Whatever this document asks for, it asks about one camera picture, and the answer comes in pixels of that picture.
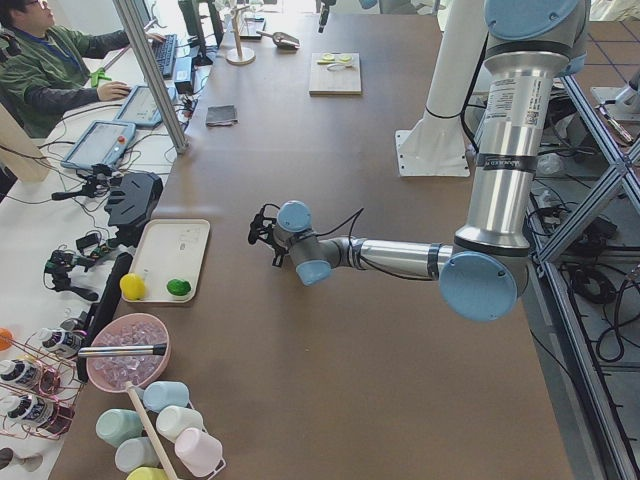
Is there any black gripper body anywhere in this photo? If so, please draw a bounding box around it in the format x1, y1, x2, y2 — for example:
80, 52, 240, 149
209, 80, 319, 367
247, 203, 278, 246

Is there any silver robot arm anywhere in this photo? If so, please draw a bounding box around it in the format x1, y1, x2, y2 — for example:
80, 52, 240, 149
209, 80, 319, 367
248, 1, 590, 321

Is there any wooden spoon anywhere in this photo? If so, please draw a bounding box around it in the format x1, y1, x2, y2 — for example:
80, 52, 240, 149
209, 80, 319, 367
125, 382, 178, 480

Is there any pink bowl of ice cubes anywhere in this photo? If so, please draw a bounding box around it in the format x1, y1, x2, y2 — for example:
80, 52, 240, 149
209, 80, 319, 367
85, 313, 171, 393

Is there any cream plastic tray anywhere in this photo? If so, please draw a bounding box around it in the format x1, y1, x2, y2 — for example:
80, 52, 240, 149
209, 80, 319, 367
121, 219, 210, 304

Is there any green lime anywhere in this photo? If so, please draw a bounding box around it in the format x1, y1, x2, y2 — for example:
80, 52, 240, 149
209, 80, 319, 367
166, 278, 192, 297

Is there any dark grey folded cloth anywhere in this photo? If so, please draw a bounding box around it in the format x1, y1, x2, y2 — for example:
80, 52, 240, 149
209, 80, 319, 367
205, 105, 238, 127

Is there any black VR headset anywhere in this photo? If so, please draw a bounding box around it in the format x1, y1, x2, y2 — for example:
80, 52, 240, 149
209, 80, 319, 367
104, 172, 163, 249

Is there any yellow lemon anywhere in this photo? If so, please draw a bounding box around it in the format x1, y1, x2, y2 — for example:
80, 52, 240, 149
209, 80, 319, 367
119, 273, 146, 301

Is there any metal scoop with black tip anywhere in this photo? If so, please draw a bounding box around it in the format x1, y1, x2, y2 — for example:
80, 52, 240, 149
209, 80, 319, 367
77, 343, 169, 358

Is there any blue teach pendant tablet far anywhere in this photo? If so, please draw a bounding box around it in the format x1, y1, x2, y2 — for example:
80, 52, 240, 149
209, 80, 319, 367
114, 85, 162, 129

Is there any blue teach pendant tablet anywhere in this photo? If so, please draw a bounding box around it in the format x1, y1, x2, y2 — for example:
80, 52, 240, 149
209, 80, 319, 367
114, 85, 162, 129
60, 121, 137, 171

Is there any wooden cutting board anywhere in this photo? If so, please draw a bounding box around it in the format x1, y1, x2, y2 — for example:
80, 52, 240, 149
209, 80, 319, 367
308, 52, 362, 96

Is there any wooden mug tree stand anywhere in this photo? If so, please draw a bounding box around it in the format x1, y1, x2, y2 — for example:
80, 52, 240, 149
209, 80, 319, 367
225, 1, 256, 66

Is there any black bar device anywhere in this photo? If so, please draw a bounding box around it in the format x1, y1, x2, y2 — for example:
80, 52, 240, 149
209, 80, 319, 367
87, 253, 133, 342

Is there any blue teach pendant tablet near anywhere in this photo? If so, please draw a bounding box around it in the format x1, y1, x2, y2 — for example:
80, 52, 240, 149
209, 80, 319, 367
60, 121, 137, 171

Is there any light blue plastic cup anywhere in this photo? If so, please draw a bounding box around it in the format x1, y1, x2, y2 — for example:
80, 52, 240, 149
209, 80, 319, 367
143, 381, 190, 413

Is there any metal scoop far table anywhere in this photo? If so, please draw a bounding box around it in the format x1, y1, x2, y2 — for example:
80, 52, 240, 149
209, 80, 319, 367
256, 30, 300, 50

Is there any white plastic cup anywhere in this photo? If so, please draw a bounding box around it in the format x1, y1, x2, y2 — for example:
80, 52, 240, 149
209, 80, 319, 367
155, 405, 204, 442

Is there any black keyboard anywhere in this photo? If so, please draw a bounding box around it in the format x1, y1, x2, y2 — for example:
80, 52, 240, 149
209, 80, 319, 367
151, 34, 178, 78

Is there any pink plastic cup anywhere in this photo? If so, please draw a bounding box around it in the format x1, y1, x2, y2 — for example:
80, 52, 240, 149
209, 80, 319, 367
174, 427, 224, 478

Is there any small bottle upper rack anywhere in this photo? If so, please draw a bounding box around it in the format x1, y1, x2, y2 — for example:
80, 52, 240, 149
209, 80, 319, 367
37, 328, 83, 359

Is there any small bottle rack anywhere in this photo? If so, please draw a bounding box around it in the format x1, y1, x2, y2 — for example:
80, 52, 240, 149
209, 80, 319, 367
1, 360, 42, 389
37, 328, 83, 359
1, 394, 54, 427

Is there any black monitor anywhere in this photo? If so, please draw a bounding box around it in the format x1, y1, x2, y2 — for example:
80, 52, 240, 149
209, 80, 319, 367
177, 0, 225, 66

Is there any mint green plastic cup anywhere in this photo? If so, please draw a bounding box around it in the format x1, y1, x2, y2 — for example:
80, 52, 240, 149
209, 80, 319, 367
95, 409, 143, 448

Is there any pale grey-green plastic cup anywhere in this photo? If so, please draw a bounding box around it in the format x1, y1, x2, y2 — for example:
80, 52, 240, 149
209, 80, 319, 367
114, 437, 160, 473

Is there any yellow plastic cup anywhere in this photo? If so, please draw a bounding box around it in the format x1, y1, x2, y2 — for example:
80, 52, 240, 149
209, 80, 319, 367
126, 466, 168, 480

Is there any seated person in green jacket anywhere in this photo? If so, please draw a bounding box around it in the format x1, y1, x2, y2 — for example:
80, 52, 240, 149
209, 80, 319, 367
0, 0, 166, 139

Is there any small bottle middle rack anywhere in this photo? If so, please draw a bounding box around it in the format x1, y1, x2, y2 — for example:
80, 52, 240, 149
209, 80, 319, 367
1, 360, 42, 389

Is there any small bottle lower rack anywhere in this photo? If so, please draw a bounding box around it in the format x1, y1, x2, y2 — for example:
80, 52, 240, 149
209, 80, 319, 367
1, 394, 54, 427

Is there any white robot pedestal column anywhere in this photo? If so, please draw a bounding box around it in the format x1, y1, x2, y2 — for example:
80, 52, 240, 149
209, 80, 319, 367
395, 0, 488, 177

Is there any white wire cup rack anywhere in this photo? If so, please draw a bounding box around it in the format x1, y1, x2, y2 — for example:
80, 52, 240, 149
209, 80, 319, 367
184, 397, 227, 474

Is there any aluminium frame post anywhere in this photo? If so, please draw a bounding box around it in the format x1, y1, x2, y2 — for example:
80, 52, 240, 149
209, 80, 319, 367
112, 0, 188, 155

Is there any copper wire bottle rack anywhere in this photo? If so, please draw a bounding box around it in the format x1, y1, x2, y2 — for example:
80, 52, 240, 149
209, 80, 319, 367
1, 329, 84, 440

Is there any aluminium frame structure right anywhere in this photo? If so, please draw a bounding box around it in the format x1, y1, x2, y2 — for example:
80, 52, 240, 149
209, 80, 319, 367
526, 66, 639, 479

